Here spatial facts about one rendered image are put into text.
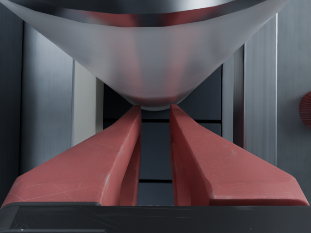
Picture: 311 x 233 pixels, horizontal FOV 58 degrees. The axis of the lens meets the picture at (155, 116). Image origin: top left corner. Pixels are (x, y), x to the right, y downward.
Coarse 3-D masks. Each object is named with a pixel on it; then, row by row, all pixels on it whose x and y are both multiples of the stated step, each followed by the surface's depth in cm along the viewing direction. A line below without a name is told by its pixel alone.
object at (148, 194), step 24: (216, 72) 18; (120, 96) 18; (192, 96) 18; (216, 96) 18; (144, 120) 18; (168, 120) 18; (144, 144) 18; (168, 144) 18; (144, 168) 18; (168, 168) 18; (144, 192) 18; (168, 192) 18
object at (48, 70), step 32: (32, 32) 23; (288, 32) 23; (32, 64) 23; (64, 64) 23; (288, 64) 23; (32, 96) 23; (64, 96) 23; (288, 96) 23; (32, 128) 23; (64, 128) 23; (288, 128) 23; (32, 160) 23; (288, 160) 23
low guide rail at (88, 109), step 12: (84, 72) 14; (84, 84) 14; (96, 84) 14; (84, 96) 14; (96, 96) 15; (84, 108) 14; (96, 108) 15; (84, 120) 14; (96, 120) 15; (84, 132) 14; (96, 132) 15
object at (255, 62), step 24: (240, 48) 10; (264, 48) 10; (240, 72) 10; (264, 72) 10; (240, 96) 10; (264, 96) 10; (240, 120) 10; (264, 120) 10; (240, 144) 10; (264, 144) 10
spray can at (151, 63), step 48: (0, 0) 3; (48, 0) 2; (96, 0) 2; (144, 0) 2; (192, 0) 2; (240, 0) 2; (288, 0) 3; (96, 48) 3; (144, 48) 3; (192, 48) 3; (144, 96) 8
